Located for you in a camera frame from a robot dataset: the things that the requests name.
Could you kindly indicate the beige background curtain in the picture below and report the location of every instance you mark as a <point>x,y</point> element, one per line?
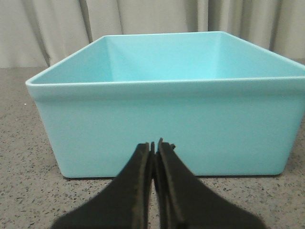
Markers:
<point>39,33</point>

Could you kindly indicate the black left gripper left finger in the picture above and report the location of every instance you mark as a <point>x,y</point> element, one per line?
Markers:
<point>123,204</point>

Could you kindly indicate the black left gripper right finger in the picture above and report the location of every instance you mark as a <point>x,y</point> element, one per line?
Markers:
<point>186,203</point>

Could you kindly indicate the light blue plastic box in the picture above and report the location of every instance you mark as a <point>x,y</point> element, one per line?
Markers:
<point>229,106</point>

